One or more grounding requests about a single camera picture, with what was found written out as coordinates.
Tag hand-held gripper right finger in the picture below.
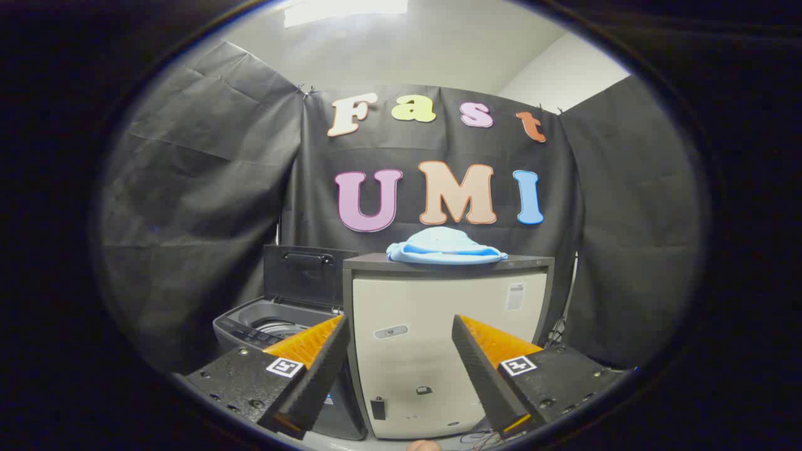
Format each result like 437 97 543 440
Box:
451 314 635 439

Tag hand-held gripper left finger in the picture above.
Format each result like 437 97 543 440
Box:
172 314 352 440

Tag grey washing machine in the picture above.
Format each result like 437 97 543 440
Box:
213 298 368 440

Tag light blue shirt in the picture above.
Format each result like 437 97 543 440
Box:
385 227 509 265

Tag beige mini fridge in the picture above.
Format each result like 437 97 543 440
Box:
341 252 556 440

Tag black backdrop cloth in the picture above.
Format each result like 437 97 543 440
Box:
100 41 702 376

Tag black floor cable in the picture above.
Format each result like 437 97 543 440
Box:
459 428 503 451

